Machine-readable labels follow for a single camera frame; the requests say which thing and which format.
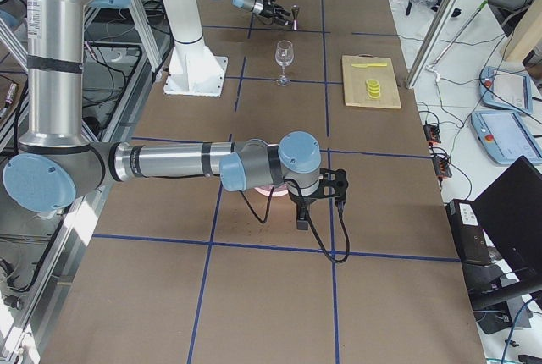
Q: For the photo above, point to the aluminium frame post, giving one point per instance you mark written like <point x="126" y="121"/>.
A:
<point x="430" y="40"/>

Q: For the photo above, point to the blue teach pendant far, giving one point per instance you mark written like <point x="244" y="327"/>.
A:
<point x="504" y="89"/>

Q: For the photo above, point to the steel cocktail jigger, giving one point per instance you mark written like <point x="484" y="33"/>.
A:
<point x="295" y="9"/>

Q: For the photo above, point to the clear wine glass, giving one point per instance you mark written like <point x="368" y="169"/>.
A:
<point x="284" y="56"/>

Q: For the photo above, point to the blue teach pendant near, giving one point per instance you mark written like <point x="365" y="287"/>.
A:
<point x="505" y="136"/>

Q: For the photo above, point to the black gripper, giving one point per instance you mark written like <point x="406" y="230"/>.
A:
<point x="301" y="202"/>
<point x="265" y="7"/>

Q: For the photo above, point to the yellow plastic knife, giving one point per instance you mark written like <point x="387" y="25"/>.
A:
<point x="369" y="65"/>

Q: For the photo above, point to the blue teach pendant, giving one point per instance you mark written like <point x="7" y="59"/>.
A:
<point x="505" y="136"/>
<point x="504" y="89"/>

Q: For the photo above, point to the bamboo cutting board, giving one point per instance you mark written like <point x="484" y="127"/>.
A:
<point x="355" y="86"/>

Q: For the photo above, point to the pink bowl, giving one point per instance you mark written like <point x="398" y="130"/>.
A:
<point x="274" y="191"/>

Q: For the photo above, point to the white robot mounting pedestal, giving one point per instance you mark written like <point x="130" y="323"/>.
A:
<point x="193" y="69"/>

